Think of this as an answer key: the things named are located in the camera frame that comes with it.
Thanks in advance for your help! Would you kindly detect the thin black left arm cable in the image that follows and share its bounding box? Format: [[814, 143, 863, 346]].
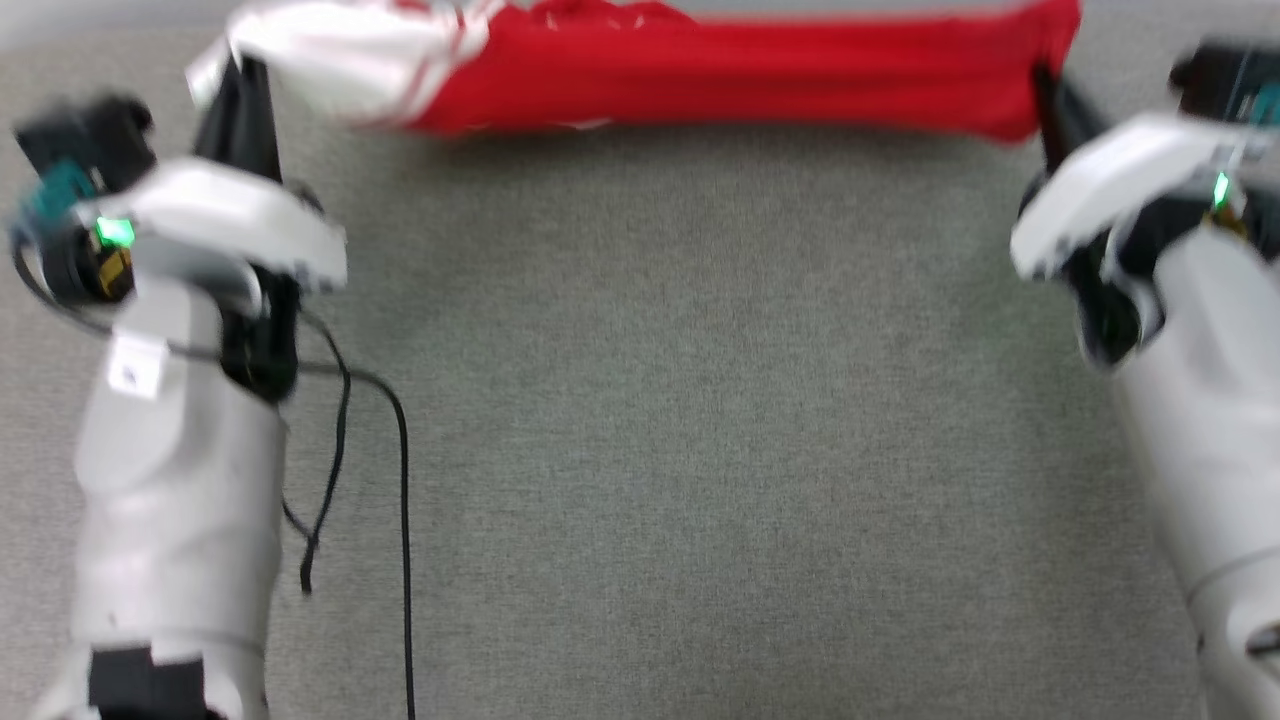
[[296, 358, 418, 720], [282, 308, 353, 598]]

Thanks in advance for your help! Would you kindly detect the red and white garment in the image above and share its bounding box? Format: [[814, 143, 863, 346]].
[[185, 0, 1084, 143]]

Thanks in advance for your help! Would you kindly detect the grey fabric sofa cushion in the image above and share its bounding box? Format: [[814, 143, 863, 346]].
[[0, 0, 1280, 720]]

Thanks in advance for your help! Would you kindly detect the teal left cable connector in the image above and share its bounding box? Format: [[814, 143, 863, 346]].
[[22, 158, 99, 229]]

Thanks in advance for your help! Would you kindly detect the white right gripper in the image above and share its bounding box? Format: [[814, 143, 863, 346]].
[[1009, 64, 1253, 283]]

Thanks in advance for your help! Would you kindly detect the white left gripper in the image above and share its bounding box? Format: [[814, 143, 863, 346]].
[[78, 55, 349, 313]]

